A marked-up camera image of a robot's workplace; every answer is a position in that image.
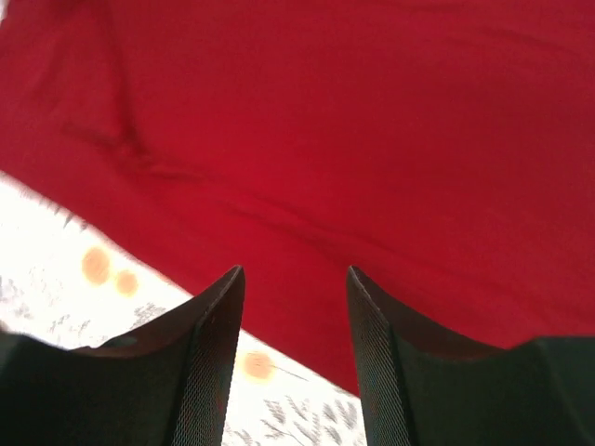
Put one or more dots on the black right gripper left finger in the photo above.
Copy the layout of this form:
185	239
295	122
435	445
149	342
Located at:
166	382

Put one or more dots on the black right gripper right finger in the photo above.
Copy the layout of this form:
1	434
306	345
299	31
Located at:
421	383

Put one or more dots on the red t shirt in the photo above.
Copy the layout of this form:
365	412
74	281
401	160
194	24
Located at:
444	147

